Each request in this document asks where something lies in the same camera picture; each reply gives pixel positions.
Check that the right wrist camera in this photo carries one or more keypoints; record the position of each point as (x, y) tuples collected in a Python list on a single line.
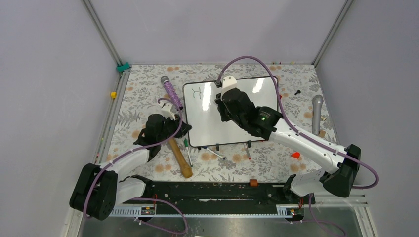
[(228, 82)]

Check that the red cap whiteboard marker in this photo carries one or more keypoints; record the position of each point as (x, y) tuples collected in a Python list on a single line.
[(247, 149)]

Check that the small wooden cube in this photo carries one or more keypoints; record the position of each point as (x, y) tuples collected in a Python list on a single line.
[(322, 134)]

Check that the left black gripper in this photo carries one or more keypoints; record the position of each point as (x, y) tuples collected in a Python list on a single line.
[(184, 129)]

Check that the small yellow cube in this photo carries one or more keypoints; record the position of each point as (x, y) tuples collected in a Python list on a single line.
[(113, 94)]

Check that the silver grey microphone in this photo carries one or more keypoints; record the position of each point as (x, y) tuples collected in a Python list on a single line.
[(317, 102)]

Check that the orange cylinder block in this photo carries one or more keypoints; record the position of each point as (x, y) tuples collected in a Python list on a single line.
[(253, 182)]

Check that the purple glitter microphone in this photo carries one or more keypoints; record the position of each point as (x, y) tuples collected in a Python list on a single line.
[(171, 91)]

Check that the small red block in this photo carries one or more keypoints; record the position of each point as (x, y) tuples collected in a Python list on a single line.
[(296, 155)]

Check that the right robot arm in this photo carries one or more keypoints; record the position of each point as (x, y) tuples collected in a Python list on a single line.
[(338, 164)]

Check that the blue cap whiteboard marker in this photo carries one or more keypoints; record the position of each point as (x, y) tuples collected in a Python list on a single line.
[(214, 153)]

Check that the white whiteboard black frame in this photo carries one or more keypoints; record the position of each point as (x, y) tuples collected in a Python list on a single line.
[(202, 114)]

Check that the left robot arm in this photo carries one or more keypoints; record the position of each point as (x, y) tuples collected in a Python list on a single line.
[(100, 187)]

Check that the green cap whiteboard marker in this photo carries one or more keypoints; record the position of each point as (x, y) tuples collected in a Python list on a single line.
[(188, 151)]

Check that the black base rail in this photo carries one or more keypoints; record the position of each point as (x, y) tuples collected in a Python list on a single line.
[(207, 198)]

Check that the teal corner clip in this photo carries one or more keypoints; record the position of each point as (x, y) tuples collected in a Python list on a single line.
[(123, 67)]

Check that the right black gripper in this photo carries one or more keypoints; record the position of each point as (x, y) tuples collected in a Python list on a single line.
[(221, 106)]

